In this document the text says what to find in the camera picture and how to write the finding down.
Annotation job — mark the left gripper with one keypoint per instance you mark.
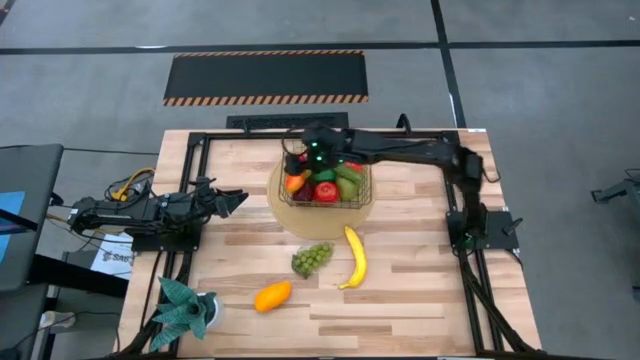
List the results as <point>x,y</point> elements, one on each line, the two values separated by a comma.
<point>212,200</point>

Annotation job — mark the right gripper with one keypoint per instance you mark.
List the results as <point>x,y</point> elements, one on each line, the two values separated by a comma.
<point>327,142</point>

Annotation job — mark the dark green lime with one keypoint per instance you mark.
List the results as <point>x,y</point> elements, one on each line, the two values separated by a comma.
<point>325,175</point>

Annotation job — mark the green cucumber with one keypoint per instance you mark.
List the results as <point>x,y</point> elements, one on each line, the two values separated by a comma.
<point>350,173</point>

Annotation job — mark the bright red apple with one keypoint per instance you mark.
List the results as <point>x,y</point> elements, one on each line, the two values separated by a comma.
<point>326,192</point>

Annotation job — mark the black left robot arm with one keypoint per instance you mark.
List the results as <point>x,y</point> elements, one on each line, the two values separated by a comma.
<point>125,212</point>

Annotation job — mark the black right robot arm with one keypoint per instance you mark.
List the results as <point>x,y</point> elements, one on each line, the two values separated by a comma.
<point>400,147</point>

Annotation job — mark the green apple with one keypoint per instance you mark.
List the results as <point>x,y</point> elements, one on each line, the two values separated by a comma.
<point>346,190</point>

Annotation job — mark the round cork mat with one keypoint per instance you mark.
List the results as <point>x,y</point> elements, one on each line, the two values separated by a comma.
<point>320,225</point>

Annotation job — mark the black striped-edge floor mat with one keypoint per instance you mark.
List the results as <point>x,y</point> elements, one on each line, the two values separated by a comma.
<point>265,75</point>

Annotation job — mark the green grape bunch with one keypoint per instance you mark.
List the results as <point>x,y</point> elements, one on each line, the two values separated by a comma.
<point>311,259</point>

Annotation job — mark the yellow-orange mango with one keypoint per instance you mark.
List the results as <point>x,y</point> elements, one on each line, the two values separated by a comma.
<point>272,296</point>

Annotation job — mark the white plant pot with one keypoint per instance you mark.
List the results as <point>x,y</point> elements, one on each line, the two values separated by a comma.
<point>216,312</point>

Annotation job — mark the yellow banana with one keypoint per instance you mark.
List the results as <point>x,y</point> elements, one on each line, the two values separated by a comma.
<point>358,255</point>

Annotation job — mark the green artificial plant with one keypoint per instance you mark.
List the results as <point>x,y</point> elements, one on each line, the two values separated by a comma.
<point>182,310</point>

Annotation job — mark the white printed paper sheet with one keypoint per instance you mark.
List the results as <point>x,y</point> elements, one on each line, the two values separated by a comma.
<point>112,257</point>

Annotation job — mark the black metal beam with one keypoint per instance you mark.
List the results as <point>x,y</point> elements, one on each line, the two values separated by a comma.
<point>75,277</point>

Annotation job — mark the white power strip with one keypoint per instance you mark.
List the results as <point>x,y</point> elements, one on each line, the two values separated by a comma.
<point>56,319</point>

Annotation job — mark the blue screen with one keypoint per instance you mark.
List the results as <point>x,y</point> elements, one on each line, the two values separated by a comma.
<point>9,210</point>

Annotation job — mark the black metal table frame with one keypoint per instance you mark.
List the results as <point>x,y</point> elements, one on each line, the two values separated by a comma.
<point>250,135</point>

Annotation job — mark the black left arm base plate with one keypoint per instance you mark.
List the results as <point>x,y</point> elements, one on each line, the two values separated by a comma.
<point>165,243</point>

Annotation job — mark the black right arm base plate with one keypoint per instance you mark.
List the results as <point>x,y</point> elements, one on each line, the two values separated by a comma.
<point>500,232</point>

